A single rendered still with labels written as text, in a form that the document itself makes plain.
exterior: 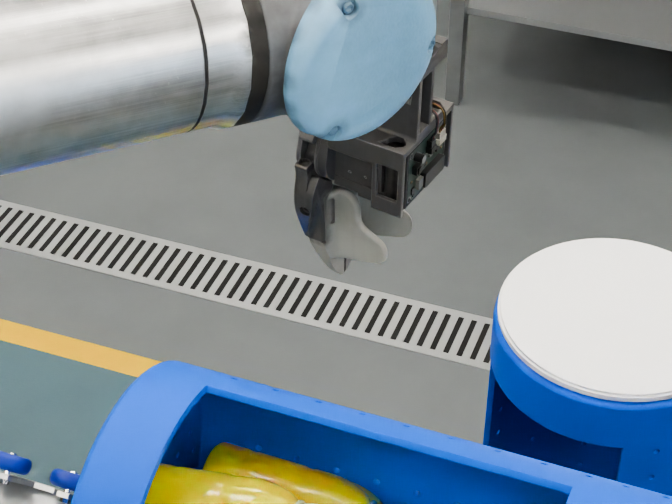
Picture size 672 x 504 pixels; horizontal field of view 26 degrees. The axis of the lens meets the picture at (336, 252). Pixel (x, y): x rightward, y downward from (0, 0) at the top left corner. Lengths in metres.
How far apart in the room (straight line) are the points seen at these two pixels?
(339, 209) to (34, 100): 0.42
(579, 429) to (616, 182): 2.08
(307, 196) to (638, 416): 0.74
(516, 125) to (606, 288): 2.13
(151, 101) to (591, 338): 1.09
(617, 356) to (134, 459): 0.62
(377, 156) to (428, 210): 2.60
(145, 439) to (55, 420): 1.78
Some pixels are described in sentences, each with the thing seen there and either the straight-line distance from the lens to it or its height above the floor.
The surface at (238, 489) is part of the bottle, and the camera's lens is 1.32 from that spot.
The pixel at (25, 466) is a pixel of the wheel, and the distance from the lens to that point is 1.64.
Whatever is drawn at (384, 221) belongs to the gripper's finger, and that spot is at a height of 1.51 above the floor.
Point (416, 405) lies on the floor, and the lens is 3.04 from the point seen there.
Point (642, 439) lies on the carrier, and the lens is 1.66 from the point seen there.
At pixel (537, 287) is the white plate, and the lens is 1.73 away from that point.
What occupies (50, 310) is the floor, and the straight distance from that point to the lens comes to 3.31.
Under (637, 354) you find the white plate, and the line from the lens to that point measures 1.67.
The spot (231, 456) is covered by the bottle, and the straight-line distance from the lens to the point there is 1.39.
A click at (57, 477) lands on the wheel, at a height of 0.98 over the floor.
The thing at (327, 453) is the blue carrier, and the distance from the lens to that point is 1.46.
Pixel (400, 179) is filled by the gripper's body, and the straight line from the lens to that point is 0.94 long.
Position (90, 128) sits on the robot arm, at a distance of 0.64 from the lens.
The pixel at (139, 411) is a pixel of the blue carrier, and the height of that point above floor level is 1.23.
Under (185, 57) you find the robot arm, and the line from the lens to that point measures 0.65.
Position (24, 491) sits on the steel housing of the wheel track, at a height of 0.93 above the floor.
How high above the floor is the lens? 2.16
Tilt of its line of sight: 39 degrees down
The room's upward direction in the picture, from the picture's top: straight up
